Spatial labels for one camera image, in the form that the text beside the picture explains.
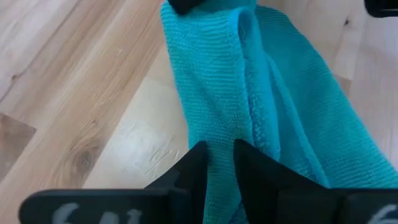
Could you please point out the teal microfiber towel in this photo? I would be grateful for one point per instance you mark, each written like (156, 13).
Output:
(211, 77)

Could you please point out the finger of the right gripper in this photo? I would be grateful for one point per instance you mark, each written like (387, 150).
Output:
(185, 5)

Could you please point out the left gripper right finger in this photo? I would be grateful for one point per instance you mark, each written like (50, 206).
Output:
(267, 193)

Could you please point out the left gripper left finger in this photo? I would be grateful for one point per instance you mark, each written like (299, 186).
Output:
(191, 186)

